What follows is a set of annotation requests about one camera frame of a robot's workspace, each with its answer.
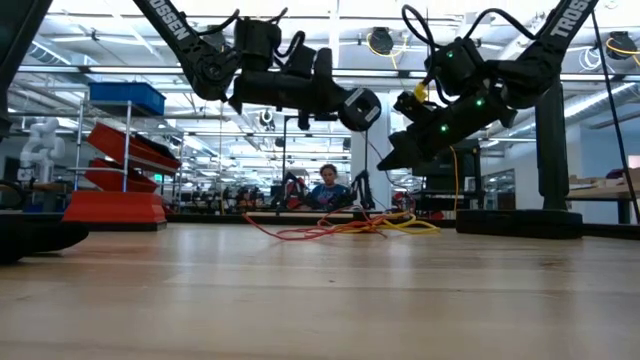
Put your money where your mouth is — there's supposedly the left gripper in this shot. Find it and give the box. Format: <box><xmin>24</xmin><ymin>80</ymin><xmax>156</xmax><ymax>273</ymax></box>
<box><xmin>228</xmin><ymin>47</ymin><xmax>354</xmax><ymax>116</ymax></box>

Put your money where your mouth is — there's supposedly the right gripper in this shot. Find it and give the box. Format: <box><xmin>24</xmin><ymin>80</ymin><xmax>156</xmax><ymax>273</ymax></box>
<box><xmin>377</xmin><ymin>87</ymin><xmax>519</xmax><ymax>172</ymax></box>

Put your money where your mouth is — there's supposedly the yellow cord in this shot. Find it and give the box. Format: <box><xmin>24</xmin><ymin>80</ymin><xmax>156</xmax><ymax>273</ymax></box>
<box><xmin>329</xmin><ymin>209</ymin><xmax>442</xmax><ymax>236</ymax></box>

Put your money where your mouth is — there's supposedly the red cord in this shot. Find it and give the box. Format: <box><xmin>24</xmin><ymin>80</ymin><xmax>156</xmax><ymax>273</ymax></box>
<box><xmin>243</xmin><ymin>130</ymin><xmax>416</xmax><ymax>242</ymax></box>

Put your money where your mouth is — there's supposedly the white building column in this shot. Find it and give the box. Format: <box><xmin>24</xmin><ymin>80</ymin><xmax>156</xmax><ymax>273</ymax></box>
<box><xmin>349</xmin><ymin>92</ymin><xmax>393</xmax><ymax>211</ymax></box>

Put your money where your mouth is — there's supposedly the black monitor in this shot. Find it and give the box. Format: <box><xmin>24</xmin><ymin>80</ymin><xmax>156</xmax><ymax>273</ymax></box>
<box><xmin>412</xmin><ymin>144</ymin><xmax>482</xmax><ymax>211</ymax></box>

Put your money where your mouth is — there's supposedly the person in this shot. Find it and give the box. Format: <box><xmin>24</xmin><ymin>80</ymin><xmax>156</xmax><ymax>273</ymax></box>
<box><xmin>304</xmin><ymin>163</ymin><xmax>354</xmax><ymax>211</ymax></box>

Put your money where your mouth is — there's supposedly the black zip case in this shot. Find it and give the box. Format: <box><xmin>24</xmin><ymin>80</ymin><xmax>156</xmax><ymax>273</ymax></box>
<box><xmin>455</xmin><ymin>209</ymin><xmax>584</xmax><ymax>240</ymax></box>

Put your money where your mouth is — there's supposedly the ceiling light strip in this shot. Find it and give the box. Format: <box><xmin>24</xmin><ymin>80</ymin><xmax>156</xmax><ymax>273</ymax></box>
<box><xmin>88</xmin><ymin>66</ymin><xmax>187</xmax><ymax>76</ymax></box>

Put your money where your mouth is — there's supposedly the wooden work table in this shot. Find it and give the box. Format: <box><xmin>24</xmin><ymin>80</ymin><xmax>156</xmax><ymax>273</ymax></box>
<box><xmin>567</xmin><ymin>168</ymin><xmax>640</xmax><ymax>226</ymax></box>

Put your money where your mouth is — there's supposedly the blue storage bin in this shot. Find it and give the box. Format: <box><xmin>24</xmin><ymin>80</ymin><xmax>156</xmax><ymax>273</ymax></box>
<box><xmin>88</xmin><ymin>82</ymin><xmax>167</xmax><ymax>117</ymax></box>

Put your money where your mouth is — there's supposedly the red bin rack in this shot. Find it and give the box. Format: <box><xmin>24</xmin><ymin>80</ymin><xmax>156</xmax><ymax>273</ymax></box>
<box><xmin>67</xmin><ymin>97</ymin><xmax>185</xmax><ymax>217</ymax></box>

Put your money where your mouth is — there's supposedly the thin black slanted rod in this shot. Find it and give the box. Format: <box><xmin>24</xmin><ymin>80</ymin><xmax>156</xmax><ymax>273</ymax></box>
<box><xmin>592</xmin><ymin>9</ymin><xmax>640</xmax><ymax>224</ymax></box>

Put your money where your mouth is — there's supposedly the red storage bin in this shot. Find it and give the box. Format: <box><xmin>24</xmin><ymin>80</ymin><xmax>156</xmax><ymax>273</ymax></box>
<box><xmin>87</xmin><ymin>122</ymin><xmax>182</xmax><ymax>176</ymax></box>
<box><xmin>83</xmin><ymin>158</ymin><xmax>159</xmax><ymax>194</ymax></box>

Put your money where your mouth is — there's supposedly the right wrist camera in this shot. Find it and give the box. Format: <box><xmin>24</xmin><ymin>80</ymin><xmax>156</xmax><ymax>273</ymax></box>
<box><xmin>393</xmin><ymin>89</ymin><xmax>431</xmax><ymax>121</ymax></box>

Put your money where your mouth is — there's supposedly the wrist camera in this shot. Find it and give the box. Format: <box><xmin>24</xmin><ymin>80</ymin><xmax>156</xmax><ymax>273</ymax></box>
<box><xmin>393</xmin><ymin>89</ymin><xmax>431</xmax><ymax>121</ymax></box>
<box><xmin>285</xmin><ymin>30</ymin><xmax>317</xmax><ymax>77</ymax></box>

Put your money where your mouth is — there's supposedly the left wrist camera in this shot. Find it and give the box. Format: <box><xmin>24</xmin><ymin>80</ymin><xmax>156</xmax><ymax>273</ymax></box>
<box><xmin>285</xmin><ymin>30</ymin><xmax>317</xmax><ymax>77</ymax></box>

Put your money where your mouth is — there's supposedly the hanging yellow cable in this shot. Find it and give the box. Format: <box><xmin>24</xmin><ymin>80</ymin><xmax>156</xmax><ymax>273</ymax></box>
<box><xmin>448</xmin><ymin>144</ymin><xmax>460</xmax><ymax>214</ymax></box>

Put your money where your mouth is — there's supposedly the ceiling cord reel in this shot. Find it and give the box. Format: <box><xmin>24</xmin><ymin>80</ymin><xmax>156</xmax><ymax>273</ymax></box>
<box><xmin>604</xmin><ymin>30</ymin><xmax>640</xmax><ymax>67</ymax></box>
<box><xmin>366</xmin><ymin>27</ymin><xmax>410</xmax><ymax>71</ymax></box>

